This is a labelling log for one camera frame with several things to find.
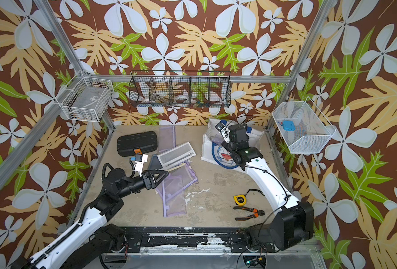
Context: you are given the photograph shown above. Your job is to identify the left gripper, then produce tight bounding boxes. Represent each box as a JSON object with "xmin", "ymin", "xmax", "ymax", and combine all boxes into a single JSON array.
[{"xmin": 117, "ymin": 167, "xmax": 167, "ymax": 200}]

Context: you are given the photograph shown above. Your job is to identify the purple mesh pouch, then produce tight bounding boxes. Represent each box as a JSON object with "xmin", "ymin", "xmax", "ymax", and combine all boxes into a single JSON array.
[
  {"xmin": 162, "ymin": 176, "xmax": 187, "ymax": 217},
  {"xmin": 156, "ymin": 163, "xmax": 198, "ymax": 201},
  {"xmin": 158, "ymin": 126, "xmax": 176, "ymax": 153}
]

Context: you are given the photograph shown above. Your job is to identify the white mesh pouch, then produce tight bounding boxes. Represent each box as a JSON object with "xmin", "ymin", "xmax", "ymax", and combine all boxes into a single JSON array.
[{"xmin": 157, "ymin": 142, "xmax": 196, "ymax": 170}]

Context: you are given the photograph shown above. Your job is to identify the white Doraemon canvas bag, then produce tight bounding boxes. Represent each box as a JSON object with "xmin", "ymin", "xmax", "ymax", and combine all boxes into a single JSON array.
[{"xmin": 201, "ymin": 117, "xmax": 265, "ymax": 175}]

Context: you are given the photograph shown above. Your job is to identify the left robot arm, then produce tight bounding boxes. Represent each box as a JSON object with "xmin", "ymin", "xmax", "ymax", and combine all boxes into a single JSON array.
[{"xmin": 11, "ymin": 163, "xmax": 169, "ymax": 269}]

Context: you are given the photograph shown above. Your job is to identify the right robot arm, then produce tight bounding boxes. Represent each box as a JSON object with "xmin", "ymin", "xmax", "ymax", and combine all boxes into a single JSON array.
[{"xmin": 217, "ymin": 122, "xmax": 314, "ymax": 252}]

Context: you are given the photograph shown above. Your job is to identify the black plastic tool case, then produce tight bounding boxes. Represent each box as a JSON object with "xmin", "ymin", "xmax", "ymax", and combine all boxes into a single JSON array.
[{"xmin": 117, "ymin": 131, "xmax": 158, "ymax": 157}]

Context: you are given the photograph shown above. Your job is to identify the yellow tape measure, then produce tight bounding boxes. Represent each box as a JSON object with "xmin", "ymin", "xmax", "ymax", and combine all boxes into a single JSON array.
[{"xmin": 233, "ymin": 195, "xmax": 247, "ymax": 206}]

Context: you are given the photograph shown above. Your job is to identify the orange black pliers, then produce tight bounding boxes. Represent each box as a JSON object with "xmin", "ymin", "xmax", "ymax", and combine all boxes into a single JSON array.
[{"xmin": 233, "ymin": 204, "xmax": 266, "ymax": 222}]

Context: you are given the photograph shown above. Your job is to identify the blue object in basket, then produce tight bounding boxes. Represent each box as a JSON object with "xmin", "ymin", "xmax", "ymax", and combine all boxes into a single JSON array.
[{"xmin": 282, "ymin": 120, "xmax": 296, "ymax": 132}]

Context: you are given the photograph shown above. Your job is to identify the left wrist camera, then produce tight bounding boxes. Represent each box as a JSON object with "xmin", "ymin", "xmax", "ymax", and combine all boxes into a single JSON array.
[{"xmin": 131, "ymin": 154, "xmax": 148, "ymax": 177}]

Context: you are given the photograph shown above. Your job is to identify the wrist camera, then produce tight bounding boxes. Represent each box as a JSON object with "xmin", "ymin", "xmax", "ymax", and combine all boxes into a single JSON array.
[
  {"xmin": 215, "ymin": 121, "xmax": 229, "ymax": 139},
  {"xmin": 131, "ymin": 154, "xmax": 148, "ymax": 177}
]

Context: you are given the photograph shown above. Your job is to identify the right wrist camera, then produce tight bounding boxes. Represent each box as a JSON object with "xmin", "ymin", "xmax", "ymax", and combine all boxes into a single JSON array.
[{"xmin": 215, "ymin": 121, "xmax": 229, "ymax": 139}]

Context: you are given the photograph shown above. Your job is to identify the black wire basket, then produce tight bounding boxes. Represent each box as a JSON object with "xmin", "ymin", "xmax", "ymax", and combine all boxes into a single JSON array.
[{"xmin": 127, "ymin": 71, "xmax": 232, "ymax": 108}]

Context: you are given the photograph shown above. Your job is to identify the white wire basket left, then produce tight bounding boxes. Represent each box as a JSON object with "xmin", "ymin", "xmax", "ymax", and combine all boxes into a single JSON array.
[{"xmin": 57, "ymin": 73, "xmax": 114, "ymax": 122}]

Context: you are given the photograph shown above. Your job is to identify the white wire basket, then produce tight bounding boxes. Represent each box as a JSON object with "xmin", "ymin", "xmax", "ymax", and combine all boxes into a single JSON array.
[
  {"xmin": 272, "ymin": 98, "xmax": 336, "ymax": 155},
  {"xmin": 57, "ymin": 73, "xmax": 114, "ymax": 122}
]

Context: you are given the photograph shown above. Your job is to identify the white wire basket right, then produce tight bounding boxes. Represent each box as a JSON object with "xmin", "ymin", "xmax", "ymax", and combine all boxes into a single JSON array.
[{"xmin": 272, "ymin": 98, "xmax": 336, "ymax": 155}]

